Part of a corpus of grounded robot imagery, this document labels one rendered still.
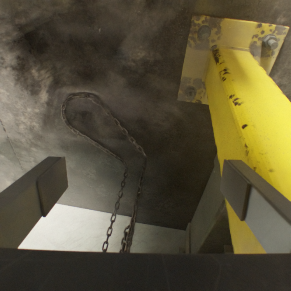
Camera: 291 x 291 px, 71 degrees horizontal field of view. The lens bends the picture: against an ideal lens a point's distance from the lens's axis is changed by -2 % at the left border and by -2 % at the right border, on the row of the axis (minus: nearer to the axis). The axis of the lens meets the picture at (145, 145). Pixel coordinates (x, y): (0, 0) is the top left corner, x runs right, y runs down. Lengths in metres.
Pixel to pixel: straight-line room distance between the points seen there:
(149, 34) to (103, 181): 0.66
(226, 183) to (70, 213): 1.13
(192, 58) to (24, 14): 0.48
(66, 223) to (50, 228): 0.08
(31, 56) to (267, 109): 0.66
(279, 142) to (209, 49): 0.38
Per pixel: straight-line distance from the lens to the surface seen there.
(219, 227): 0.63
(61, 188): 0.17
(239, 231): 0.26
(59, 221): 1.24
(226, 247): 0.59
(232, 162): 0.16
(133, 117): 0.72
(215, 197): 0.79
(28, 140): 1.00
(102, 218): 1.20
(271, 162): 0.24
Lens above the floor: 0.60
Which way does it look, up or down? 49 degrees down
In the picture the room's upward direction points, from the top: 167 degrees counter-clockwise
